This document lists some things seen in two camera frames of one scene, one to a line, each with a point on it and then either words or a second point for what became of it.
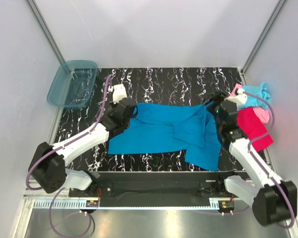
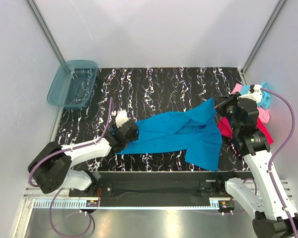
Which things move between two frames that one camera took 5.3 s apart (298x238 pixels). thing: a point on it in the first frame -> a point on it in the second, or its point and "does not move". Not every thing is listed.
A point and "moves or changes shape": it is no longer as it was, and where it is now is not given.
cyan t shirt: [260, 90] does not move
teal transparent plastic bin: [72, 85] does not move
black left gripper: [113, 105] -> [135, 138]
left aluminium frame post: [46, 31] does not move
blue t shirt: [161, 127] moves or changes shape
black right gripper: [217, 97] -> [230, 98]
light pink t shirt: [263, 113] does not move
